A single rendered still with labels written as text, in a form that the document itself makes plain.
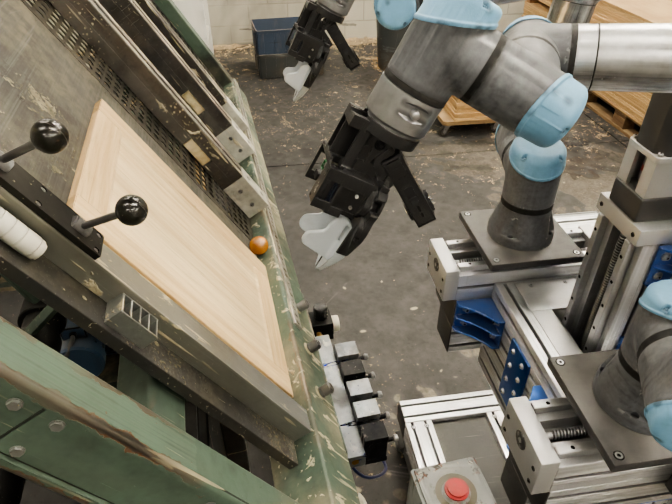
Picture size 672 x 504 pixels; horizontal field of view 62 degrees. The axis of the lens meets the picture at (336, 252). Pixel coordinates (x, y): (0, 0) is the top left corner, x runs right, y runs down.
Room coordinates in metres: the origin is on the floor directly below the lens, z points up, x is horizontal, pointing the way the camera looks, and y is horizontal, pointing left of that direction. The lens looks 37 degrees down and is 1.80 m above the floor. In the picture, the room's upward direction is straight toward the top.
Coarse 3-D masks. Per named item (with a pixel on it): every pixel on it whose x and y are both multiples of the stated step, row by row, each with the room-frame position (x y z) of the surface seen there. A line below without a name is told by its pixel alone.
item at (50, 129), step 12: (48, 120) 0.55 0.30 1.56; (36, 132) 0.54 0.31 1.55; (48, 132) 0.54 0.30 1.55; (60, 132) 0.55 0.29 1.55; (24, 144) 0.56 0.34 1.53; (36, 144) 0.54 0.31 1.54; (48, 144) 0.54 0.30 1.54; (60, 144) 0.54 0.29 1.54; (0, 156) 0.58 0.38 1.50; (12, 156) 0.57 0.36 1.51; (0, 168) 0.58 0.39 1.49
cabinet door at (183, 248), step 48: (96, 144) 0.90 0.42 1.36; (144, 144) 1.09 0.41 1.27; (96, 192) 0.77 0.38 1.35; (144, 192) 0.92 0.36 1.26; (192, 192) 1.12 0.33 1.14; (144, 240) 0.77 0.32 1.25; (192, 240) 0.92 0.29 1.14; (192, 288) 0.77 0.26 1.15; (240, 288) 0.93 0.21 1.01; (240, 336) 0.76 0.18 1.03; (288, 384) 0.75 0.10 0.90
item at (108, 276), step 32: (0, 192) 0.56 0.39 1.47; (32, 224) 0.57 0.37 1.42; (64, 256) 0.57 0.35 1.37; (96, 288) 0.58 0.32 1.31; (128, 288) 0.59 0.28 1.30; (160, 320) 0.59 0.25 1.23; (192, 320) 0.64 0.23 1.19; (192, 352) 0.60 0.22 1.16; (224, 352) 0.64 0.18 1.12; (224, 384) 0.61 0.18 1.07; (256, 384) 0.63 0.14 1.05; (288, 416) 0.63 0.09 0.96
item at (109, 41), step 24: (48, 0) 1.31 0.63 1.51; (72, 0) 1.32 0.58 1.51; (96, 0) 1.37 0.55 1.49; (72, 24) 1.31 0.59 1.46; (96, 24) 1.32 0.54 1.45; (96, 48) 1.32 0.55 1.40; (120, 48) 1.33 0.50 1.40; (120, 72) 1.33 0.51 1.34; (144, 72) 1.34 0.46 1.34; (144, 96) 1.34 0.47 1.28; (168, 96) 1.35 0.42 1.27; (168, 120) 1.35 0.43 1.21; (192, 120) 1.36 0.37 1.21; (216, 144) 1.39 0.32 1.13; (216, 168) 1.37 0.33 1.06; (240, 168) 1.43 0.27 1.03; (240, 192) 1.39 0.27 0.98
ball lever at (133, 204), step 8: (120, 200) 0.56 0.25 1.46; (128, 200) 0.56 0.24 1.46; (136, 200) 0.56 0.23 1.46; (120, 208) 0.55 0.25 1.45; (128, 208) 0.55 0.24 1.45; (136, 208) 0.56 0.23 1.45; (144, 208) 0.56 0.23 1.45; (80, 216) 0.61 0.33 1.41; (104, 216) 0.58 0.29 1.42; (112, 216) 0.57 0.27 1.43; (120, 216) 0.55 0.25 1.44; (128, 216) 0.55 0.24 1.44; (136, 216) 0.55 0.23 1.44; (144, 216) 0.56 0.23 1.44; (72, 224) 0.59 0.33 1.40; (80, 224) 0.59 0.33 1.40; (88, 224) 0.59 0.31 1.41; (96, 224) 0.58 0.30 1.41; (128, 224) 0.55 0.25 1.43; (136, 224) 0.55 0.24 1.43; (80, 232) 0.59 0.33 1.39; (88, 232) 0.59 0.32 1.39
